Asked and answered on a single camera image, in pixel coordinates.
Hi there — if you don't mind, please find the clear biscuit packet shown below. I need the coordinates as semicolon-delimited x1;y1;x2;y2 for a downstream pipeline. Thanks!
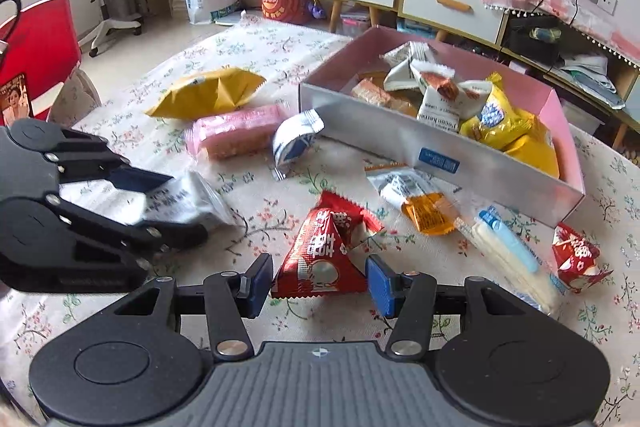
350;77;422;118

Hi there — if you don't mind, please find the black plastic box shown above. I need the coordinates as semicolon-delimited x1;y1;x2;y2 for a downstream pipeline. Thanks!
501;14;562;66

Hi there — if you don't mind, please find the white green snack packet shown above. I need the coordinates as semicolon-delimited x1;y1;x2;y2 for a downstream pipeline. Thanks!
383;42;437;92

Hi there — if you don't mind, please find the white blue cheese stick packet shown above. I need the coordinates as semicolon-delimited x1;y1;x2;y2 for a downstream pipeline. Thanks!
457;204;563;314

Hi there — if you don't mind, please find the white blue snack packet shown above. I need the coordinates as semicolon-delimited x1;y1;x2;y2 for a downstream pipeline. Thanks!
271;108;326;181

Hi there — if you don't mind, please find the pink cardboard box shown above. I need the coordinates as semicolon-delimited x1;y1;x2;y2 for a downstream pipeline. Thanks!
298;27;586;229

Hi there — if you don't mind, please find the round white board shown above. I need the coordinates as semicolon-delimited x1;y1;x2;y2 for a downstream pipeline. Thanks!
215;9;247;28

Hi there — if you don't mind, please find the floral tablecloth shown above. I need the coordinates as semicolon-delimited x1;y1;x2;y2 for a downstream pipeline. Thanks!
0;14;640;427

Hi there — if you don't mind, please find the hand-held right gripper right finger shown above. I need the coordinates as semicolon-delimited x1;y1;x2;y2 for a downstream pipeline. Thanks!
365;254;543;360

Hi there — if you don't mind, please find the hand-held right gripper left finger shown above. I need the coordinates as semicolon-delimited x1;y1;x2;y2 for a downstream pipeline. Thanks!
102;253;275;360

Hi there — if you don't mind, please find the red snack packet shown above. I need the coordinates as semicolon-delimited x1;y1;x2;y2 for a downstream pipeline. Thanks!
551;221;615;294
270;190;387;299

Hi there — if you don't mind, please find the white walnut print snack packet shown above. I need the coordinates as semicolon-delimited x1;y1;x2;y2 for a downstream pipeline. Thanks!
416;63;463;134
457;79;495;124

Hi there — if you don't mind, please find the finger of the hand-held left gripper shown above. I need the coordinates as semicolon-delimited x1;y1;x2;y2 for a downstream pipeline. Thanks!
47;130;173;194
45;194;208;269

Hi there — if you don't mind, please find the pink wafer packet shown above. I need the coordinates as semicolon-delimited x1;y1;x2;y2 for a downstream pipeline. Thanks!
184;103;292;161

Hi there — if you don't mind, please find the red chair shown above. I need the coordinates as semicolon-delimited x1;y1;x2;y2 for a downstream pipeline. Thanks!
0;0;84;128

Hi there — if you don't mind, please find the white orange snack packet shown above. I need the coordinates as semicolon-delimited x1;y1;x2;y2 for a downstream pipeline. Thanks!
364;163;462;237

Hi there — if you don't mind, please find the white snack packet dark print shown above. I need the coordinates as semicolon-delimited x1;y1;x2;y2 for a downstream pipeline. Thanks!
142;172;238;228

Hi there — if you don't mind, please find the clear storage box blue lid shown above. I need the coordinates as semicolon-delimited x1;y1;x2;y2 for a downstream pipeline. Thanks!
397;18;442;42

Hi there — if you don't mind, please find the mustard yellow snack packet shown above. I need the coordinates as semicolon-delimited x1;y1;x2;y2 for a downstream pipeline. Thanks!
500;129;562;180

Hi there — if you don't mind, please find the floral seat cushion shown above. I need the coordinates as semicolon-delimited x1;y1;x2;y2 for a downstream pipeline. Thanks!
47;67;104;124

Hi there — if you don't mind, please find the stack of papers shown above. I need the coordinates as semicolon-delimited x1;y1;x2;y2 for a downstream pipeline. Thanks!
547;52;627;110

